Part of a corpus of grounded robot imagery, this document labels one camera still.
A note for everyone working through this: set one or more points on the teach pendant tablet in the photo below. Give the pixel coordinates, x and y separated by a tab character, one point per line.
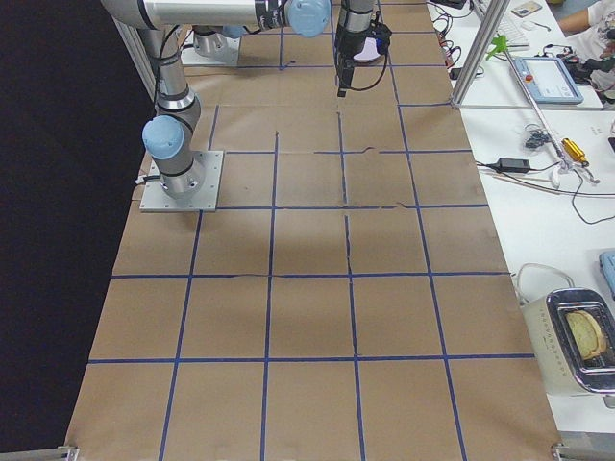
547	80

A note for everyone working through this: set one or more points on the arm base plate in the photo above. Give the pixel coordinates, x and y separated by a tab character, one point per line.
191	59
197	189

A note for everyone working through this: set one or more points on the aluminium frame upright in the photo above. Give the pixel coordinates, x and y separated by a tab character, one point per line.
487	30

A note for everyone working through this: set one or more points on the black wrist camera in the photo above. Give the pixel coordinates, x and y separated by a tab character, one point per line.
381	34

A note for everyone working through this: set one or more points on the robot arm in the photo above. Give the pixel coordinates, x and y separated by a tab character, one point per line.
209	41
167	137

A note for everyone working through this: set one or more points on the toast slice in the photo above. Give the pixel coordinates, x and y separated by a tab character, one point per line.
587	333

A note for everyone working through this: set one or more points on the black power adapter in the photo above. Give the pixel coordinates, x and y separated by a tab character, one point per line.
513	165

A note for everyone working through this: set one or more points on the person in white shirt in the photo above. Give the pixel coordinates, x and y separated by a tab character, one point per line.
588	31

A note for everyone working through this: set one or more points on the brown paper table cover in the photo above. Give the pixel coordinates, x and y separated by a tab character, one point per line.
349	298

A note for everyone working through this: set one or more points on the yellow tool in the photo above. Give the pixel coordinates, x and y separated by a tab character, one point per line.
574	151

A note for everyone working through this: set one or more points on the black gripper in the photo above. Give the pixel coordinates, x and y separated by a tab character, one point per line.
347	49

